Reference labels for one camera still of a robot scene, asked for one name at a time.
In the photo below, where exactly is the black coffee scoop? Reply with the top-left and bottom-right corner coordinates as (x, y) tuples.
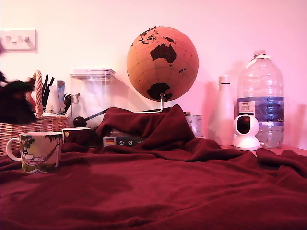
(73, 108), (111, 128)

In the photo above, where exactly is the blue and cork card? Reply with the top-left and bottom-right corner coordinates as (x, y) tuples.
(56, 80), (66, 113)

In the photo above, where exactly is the cartoon hammock print mug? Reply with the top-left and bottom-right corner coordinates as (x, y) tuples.
(6, 131), (63, 173)

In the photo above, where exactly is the clear plastic storage container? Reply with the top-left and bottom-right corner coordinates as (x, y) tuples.
(70, 68), (116, 127)

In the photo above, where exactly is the box with German flag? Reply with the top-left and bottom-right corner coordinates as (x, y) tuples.
(102, 130), (147, 147)

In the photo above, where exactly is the cork globe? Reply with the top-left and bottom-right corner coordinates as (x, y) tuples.
(126, 26), (199, 101)

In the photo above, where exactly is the dark red fleece cloth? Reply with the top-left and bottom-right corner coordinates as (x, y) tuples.
(0, 104), (307, 230)

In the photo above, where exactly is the white tin can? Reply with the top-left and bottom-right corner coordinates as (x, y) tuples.
(184, 112), (204, 139)

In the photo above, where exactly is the white insulated bottle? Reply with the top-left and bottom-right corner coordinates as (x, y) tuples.
(214, 75), (235, 146)

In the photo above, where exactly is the large clear water bottle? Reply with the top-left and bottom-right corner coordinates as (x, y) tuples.
(237, 49), (285, 149)

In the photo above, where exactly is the black kitchen utensil handle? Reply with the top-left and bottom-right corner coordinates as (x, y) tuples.
(46, 76), (55, 106)
(42, 74), (49, 110)

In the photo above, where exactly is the wicker basket with handle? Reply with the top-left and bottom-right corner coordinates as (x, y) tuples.
(0, 70), (70, 156)

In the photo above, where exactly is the dark wooden tool handle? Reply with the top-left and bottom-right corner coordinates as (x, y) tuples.
(63, 93), (72, 113)

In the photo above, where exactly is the dark red mug white handle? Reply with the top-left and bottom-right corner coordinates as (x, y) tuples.
(61, 127), (92, 147)

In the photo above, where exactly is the white light switch plate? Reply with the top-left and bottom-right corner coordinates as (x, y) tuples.
(0, 29), (38, 53)

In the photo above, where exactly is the small white round camera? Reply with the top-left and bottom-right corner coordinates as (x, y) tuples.
(232, 115), (260, 151)

